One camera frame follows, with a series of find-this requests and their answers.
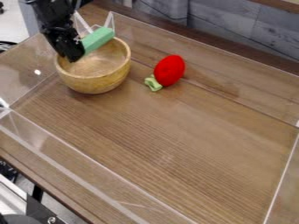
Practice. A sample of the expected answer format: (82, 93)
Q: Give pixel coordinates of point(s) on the black metal bracket lower left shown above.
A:
(38, 211)

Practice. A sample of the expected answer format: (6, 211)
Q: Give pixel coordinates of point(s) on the light wooden bowl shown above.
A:
(101, 71)

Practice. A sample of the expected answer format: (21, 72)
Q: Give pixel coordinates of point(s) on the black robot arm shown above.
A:
(54, 15)

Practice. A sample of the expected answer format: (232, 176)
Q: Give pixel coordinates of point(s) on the grey table leg post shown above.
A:
(30, 18)

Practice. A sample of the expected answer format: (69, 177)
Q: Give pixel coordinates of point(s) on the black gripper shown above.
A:
(70, 46)

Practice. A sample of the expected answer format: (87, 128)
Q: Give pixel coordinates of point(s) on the red knitted toy fruit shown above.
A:
(169, 70)

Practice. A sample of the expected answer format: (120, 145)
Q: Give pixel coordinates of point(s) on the clear acrylic tray enclosure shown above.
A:
(198, 153)

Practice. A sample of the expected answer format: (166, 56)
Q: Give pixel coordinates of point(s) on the green rectangular block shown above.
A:
(97, 39)

